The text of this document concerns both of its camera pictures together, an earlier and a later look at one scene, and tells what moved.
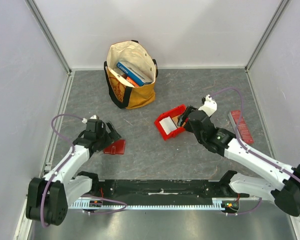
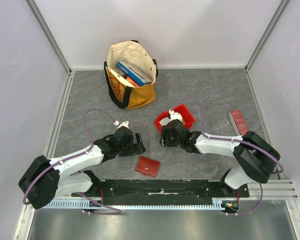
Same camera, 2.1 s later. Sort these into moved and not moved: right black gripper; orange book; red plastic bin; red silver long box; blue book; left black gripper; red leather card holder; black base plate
Moved: red leather card holder; left black gripper; right black gripper
Not moved: blue book; red silver long box; red plastic bin; black base plate; orange book
